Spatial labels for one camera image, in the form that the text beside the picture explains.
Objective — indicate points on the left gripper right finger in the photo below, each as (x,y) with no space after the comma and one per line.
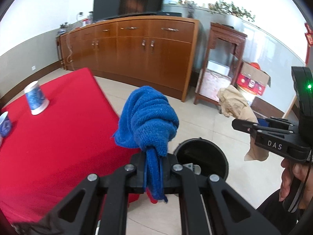
(208,205)

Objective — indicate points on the blue knitted cloth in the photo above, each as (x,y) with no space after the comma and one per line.
(148,122)

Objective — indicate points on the white box on stand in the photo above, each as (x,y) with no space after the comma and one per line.
(218,68)

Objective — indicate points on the wooden sideboard cabinet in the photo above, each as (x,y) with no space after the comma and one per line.
(152,50)

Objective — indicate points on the carved wooden stand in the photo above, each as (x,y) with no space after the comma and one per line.
(225,46)

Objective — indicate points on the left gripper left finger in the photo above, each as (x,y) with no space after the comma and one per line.
(98,205)

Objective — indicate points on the beige paper bag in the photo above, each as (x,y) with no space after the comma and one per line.
(234,104)

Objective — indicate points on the green trailing plant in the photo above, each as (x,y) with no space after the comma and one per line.
(225,8)

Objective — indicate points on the red hanging ornament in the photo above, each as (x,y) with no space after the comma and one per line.
(309,39)

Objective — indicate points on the pink floral bag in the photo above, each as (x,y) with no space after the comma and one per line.
(212,82)

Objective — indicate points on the black set-top box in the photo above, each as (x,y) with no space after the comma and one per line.
(163,13)

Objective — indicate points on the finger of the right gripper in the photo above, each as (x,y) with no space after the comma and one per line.
(274,122)
(257,131)

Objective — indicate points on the black trash bin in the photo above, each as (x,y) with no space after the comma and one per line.
(203,157)

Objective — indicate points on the cardboard box red print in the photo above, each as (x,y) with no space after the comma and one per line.
(252,79)

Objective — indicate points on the red tablecloth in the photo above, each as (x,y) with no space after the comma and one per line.
(45,156)

